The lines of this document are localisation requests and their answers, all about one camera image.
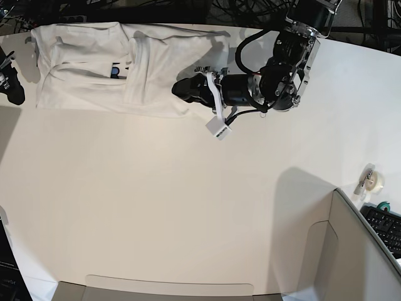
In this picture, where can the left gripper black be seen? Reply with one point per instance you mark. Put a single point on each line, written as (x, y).
(203, 88)

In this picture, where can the white t-shirt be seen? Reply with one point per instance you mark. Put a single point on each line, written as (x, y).
(121, 68)

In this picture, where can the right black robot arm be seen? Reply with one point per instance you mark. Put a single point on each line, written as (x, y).
(6, 60)

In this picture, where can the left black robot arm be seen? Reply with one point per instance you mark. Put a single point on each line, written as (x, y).
(280, 83)

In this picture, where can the white tape dispenser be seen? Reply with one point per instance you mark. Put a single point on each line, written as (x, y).
(370, 182)

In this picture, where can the green tape roll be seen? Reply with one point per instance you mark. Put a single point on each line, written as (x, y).
(384, 206)

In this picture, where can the beige cardboard side panel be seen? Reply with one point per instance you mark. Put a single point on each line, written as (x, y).
(345, 260)

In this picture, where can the black computer keyboard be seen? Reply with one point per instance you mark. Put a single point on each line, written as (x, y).
(386, 225)

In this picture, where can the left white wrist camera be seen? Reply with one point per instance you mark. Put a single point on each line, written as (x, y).
(218, 128)

